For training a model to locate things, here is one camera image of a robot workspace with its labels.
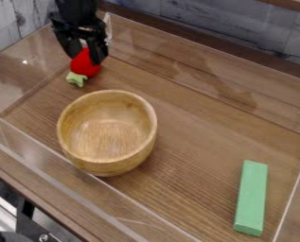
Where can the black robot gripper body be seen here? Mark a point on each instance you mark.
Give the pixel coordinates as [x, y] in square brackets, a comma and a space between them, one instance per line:
[75, 20]

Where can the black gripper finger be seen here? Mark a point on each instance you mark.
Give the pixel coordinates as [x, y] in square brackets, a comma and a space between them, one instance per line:
[98, 50]
[69, 43]

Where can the wooden bowl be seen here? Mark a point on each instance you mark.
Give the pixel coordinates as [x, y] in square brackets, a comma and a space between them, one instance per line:
[106, 132]

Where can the green rectangular block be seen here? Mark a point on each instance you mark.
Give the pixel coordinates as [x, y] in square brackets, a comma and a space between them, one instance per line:
[251, 204]

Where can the red plush strawberry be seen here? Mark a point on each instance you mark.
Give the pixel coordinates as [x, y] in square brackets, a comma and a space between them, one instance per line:
[82, 68]

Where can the black table leg frame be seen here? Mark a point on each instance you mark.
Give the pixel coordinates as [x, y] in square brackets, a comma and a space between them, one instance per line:
[35, 225]

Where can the clear acrylic tray wall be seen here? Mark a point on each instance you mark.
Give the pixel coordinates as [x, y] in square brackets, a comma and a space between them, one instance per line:
[178, 197]

